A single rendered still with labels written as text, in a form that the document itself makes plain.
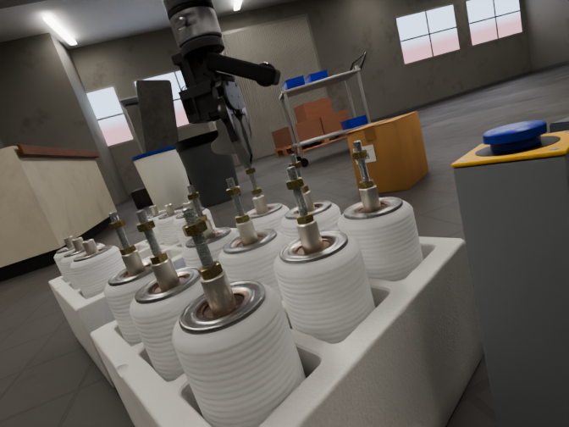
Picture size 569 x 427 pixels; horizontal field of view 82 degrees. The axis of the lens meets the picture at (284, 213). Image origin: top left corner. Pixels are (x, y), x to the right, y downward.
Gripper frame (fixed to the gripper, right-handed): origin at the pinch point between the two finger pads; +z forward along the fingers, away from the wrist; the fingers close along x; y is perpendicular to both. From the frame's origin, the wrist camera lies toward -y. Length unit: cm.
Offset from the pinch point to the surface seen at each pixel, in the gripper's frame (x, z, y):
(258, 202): 1.1, 7.7, 0.5
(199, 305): 32.6, 9.5, -3.5
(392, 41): -952, -150, -131
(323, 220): 10.6, 10.7, -11.8
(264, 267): 20.4, 12.1, -5.2
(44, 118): -467, -157, 541
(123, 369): 30.1, 17.3, 11.0
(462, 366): 17.3, 31.4, -25.5
